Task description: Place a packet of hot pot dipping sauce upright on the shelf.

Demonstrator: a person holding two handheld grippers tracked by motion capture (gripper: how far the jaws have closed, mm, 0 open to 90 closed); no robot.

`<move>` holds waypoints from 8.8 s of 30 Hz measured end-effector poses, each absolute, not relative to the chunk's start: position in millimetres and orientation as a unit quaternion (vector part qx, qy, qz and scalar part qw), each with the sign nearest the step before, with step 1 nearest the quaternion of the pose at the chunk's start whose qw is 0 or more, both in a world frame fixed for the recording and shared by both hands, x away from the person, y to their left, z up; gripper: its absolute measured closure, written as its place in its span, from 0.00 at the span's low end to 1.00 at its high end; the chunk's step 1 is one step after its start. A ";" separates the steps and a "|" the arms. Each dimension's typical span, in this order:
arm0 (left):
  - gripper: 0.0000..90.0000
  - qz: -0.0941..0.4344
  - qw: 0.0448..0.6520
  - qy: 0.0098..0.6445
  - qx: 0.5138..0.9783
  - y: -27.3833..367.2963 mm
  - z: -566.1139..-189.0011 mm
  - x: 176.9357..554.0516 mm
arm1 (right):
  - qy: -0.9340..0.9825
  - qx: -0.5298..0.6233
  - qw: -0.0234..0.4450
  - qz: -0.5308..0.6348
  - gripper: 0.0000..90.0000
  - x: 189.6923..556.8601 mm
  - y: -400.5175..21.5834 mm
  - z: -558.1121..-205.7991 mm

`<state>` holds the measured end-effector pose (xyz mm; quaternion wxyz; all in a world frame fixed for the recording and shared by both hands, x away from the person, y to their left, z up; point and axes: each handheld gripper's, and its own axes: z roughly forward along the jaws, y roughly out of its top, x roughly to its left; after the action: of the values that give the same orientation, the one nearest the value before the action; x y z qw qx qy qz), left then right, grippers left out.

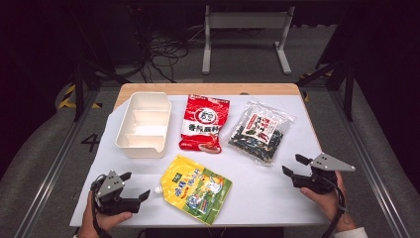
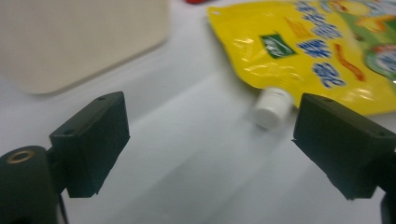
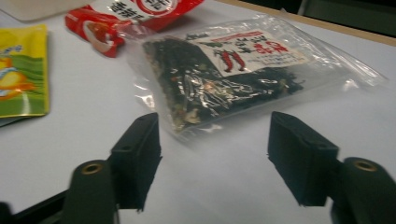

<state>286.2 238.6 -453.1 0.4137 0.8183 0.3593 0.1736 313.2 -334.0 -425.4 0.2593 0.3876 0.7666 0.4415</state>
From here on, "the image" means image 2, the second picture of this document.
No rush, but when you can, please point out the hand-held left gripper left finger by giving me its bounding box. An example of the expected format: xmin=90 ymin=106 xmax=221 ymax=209
xmin=46 ymin=91 xmax=131 ymax=199

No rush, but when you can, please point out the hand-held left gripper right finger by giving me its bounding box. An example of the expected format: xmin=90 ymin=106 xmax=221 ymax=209
xmin=291 ymin=92 xmax=396 ymax=201

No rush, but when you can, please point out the yellow spouted seasoning pouch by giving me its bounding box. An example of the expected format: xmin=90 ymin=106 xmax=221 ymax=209
xmin=206 ymin=0 xmax=396 ymax=131

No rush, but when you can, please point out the beige plastic box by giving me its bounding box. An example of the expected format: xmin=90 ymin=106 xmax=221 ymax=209
xmin=0 ymin=0 xmax=172 ymax=95

